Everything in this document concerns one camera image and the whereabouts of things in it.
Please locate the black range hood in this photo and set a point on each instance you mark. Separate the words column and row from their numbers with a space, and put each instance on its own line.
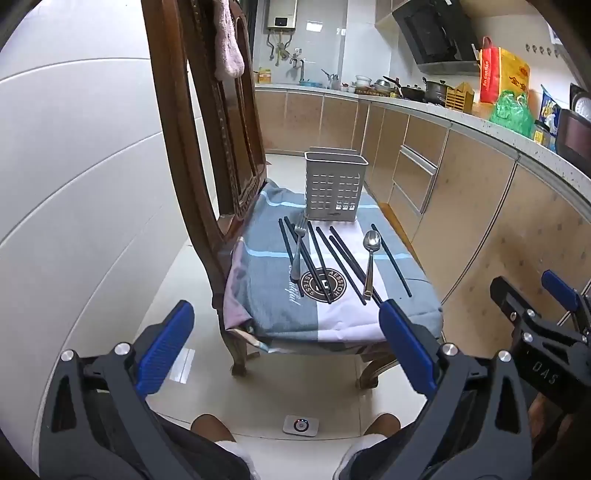
column 434, row 32

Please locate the person's leg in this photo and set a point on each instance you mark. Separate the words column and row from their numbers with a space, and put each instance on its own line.
column 212, row 429
column 381, row 427

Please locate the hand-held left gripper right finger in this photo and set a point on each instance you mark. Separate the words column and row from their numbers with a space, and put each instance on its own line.
column 408, row 348

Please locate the white bowl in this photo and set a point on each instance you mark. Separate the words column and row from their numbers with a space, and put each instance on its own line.
column 363, row 82

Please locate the steel bowl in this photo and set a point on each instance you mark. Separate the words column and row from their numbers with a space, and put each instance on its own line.
column 383, row 85

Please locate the black wok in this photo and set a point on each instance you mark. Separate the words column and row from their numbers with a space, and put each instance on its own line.
column 412, row 92

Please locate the person's right hand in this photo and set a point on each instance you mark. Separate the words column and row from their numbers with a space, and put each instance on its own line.
column 544, row 417

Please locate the white gas water heater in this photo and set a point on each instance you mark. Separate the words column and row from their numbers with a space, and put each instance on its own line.
column 281, row 16

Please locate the yellow box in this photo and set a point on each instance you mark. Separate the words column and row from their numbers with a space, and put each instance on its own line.
column 264, row 76

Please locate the white round floor device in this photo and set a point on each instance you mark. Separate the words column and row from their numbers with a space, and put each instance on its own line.
column 300, row 424

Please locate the person's left leg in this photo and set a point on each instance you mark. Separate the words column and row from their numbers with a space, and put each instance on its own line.
column 212, row 429

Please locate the person's right leg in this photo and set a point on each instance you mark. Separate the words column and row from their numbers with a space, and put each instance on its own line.
column 381, row 427

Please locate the blue snack bag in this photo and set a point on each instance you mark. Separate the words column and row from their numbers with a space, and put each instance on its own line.
column 549, row 106

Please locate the wooden knife rack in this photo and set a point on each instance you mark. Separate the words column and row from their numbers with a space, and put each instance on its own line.
column 460, row 98

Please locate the kitchen base cabinets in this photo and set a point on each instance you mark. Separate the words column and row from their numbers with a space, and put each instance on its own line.
column 485, row 207

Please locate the blue and white printed cloth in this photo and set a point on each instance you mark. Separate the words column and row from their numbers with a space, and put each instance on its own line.
column 277, row 300

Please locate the kitchen faucet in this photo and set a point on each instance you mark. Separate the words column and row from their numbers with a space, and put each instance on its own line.
column 301, row 69

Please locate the slender dark blue chopstick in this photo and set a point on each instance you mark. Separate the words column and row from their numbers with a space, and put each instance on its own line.
column 391, row 260

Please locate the black countertop appliance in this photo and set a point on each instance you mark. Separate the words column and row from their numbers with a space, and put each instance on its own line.
column 575, row 131

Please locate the black cooking pot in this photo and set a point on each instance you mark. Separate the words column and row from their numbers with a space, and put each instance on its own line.
column 436, row 91

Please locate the white perforated utensil holder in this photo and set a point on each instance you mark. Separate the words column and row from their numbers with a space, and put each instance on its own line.
column 334, row 187

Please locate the group of dark chopsticks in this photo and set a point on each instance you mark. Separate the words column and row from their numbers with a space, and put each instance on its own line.
column 320, row 263

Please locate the green plastic bag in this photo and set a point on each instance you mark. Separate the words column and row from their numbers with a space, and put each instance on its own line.
column 512, row 113

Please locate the carved wooden chair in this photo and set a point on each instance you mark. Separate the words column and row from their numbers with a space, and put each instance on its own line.
column 194, row 120

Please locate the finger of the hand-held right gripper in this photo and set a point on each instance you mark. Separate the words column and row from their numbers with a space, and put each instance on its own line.
column 510, row 300
column 561, row 288

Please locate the red and yellow bag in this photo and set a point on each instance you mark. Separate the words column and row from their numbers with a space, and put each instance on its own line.
column 503, row 74

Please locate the silver spoon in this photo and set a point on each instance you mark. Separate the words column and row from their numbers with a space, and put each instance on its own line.
column 371, row 242

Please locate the silver fork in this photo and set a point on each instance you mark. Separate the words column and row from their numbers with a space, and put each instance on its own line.
column 300, row 228

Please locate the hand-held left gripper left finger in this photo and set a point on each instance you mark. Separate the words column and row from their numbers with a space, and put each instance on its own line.
column 164, row 350

